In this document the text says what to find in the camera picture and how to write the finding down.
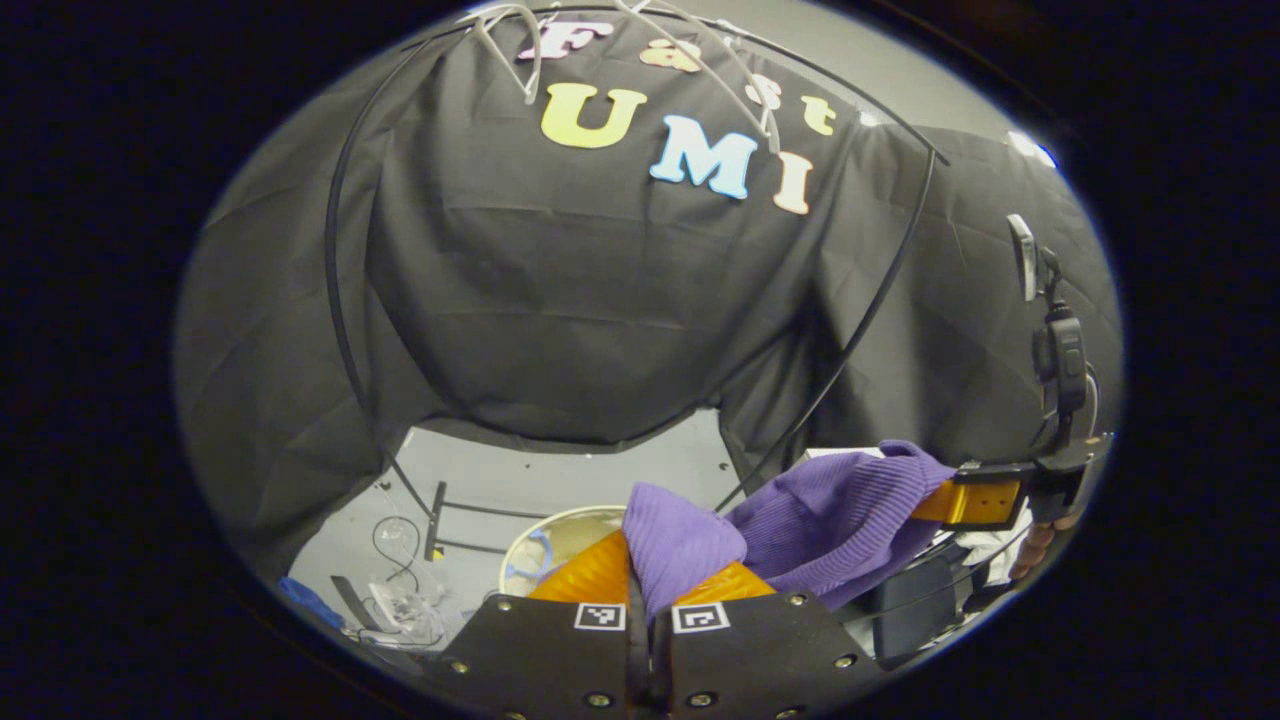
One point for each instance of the purple knit jacket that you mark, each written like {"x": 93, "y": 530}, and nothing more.
{"x": 830, "y": 520}

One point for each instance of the beige laundry hamper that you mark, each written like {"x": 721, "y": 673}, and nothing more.
{"x": 560, "y": 540}

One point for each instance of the white plastic hanger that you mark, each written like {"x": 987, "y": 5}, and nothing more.
{"x": 772, "y": 125}
{"x": 533, "y": 85}

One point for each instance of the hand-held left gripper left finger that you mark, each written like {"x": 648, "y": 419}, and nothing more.
{"x": 540, "y": 655}

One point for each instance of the blue cloth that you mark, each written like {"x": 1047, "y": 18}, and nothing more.
{"x": 310, "y": 602}

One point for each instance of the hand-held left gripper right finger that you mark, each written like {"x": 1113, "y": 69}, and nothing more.
{"x": 760, "y": 655}

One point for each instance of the black box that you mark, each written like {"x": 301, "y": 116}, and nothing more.
{"x": 910, "y": 610}

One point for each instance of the white cloth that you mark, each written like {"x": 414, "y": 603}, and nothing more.
{"x": 990, "y": 548}

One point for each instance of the ceiling light panel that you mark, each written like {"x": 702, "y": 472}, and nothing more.
{"x": 1032, "y": 148}

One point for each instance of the black backdrop cloth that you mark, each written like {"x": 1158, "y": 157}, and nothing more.
{"x": 560, "y": 300}

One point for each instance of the clear plastic bag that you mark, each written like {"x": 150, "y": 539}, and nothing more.
{"x": 405, "y": 610}

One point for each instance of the black clothes rack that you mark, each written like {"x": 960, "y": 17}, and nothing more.
{"x": 436, "y": 520}

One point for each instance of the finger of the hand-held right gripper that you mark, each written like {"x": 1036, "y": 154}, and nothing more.
{"x": 985, "y": 500}

